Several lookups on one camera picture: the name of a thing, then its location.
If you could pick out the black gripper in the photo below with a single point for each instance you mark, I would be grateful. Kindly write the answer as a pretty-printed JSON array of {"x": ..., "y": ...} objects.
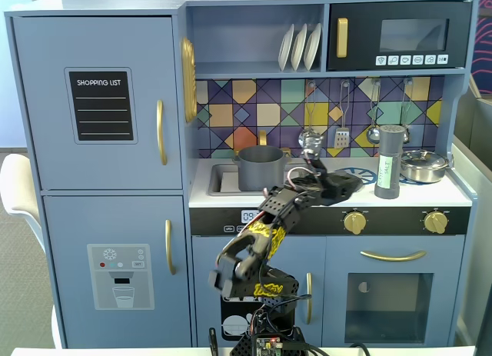
[{"x": 343, "y": 184}]

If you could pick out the gray salt shaker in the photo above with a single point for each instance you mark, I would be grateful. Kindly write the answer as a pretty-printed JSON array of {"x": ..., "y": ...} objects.
[{"x": 388, "y": 148}]

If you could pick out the red and black robot base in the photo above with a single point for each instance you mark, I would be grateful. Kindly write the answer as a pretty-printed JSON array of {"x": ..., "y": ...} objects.
[{"x": 246, "y": 344}]

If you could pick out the gold stove knob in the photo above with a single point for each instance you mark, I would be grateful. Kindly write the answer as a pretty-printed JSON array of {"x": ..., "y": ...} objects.
[
  {"x": 354, "y": 222},
  {"x": 435, "y": 222}
]

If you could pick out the silver slotted spatula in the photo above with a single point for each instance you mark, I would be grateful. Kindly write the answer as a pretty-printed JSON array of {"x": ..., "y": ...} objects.
[{"x": 341, "y": 138}]

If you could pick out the silver ladle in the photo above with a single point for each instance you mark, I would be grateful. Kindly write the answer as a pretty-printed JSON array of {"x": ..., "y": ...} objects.
[{"x": 372, "y": 135}]

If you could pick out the blue oven door with window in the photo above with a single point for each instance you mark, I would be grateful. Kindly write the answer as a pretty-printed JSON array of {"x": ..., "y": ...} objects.
[{"x": 338, "y": 256}]

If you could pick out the silver skimmer spoon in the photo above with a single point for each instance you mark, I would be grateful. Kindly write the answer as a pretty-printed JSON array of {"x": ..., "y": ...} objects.
[{"x": 303, "y": 135}]

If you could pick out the gray cooking pot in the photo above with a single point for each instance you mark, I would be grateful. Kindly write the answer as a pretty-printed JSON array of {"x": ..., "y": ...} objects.
[{"x": 261, "y": 171}]

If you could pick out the stainless steel lidded pot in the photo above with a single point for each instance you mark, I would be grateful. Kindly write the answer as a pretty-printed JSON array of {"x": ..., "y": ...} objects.
[{"x": 423, "y": 167}]

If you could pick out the gold toy faucet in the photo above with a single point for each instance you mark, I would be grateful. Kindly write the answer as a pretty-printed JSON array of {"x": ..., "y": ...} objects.
[{"x": 262, "y": 137}]

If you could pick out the gray sink basin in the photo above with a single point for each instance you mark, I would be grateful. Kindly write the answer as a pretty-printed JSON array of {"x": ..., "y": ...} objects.
[{"x": 217, "y": 179}]

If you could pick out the white toy plate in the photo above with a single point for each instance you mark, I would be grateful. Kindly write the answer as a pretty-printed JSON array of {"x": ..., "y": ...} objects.
[
  {"x": 285, "y": 50},
  {"x": 298, "y": 48},
  {"x": 312, "y": 46}
]

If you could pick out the blue dishwasher door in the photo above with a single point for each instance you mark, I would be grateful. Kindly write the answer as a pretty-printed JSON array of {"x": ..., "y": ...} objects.
[{"x": 207, "y": 256}]

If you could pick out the black toy microwave door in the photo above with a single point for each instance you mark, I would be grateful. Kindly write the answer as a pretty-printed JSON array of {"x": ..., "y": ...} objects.
[{"x": 361, "y": 33}]

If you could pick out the robot controller circuit board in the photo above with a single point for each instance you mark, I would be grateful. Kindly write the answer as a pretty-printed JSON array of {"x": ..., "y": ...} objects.
[{"x": 269, "y": 344}]

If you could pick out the blue toy kitchen unit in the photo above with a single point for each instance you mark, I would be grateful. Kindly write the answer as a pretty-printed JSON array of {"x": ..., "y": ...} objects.
[{"x": 253, "y": 33}]

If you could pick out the black table clamp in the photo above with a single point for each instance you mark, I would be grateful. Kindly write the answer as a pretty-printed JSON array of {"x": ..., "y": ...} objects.
[{"x": 213, "y": 340}]

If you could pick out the blue water dispenser fridge door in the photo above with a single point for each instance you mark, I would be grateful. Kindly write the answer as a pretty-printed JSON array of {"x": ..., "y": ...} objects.
[{"x": 77, "y": 225}]

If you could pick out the blue shopping list fridge door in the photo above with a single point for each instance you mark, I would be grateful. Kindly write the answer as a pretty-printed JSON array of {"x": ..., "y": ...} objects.
[{"x": 46, "y": 102}]

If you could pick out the white chair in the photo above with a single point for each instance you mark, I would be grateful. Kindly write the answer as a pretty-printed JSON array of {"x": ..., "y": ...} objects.
[{"x": 19, "y": 187}]

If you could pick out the small wrist camera board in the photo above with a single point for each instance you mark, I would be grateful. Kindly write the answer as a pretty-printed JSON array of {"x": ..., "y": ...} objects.
[{"x": 314, "y": 151}]

